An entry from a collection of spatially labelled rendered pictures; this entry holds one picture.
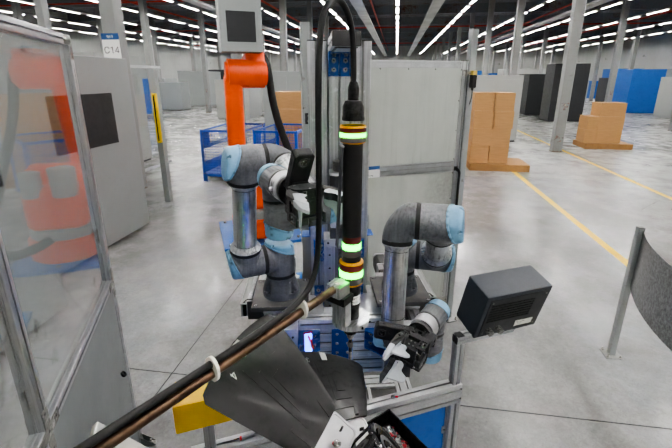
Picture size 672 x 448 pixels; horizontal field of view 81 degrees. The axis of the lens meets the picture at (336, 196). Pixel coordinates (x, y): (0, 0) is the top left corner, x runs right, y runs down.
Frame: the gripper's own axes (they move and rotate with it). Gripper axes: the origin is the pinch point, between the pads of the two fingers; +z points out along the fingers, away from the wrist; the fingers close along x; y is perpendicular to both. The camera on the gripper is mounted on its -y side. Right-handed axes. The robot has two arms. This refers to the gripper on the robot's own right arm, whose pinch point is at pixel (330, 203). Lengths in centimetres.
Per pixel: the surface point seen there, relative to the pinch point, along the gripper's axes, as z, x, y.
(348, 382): -5.0, -7.3, 48.1
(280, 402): 8.7, 14.6, 32.3
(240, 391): 7.3, 21.1, 28.2
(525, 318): -11, -81, 57
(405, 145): -150, -135, 21
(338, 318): 9.3, 3.2, 18.4
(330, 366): -11.5, -5.8, 47.6
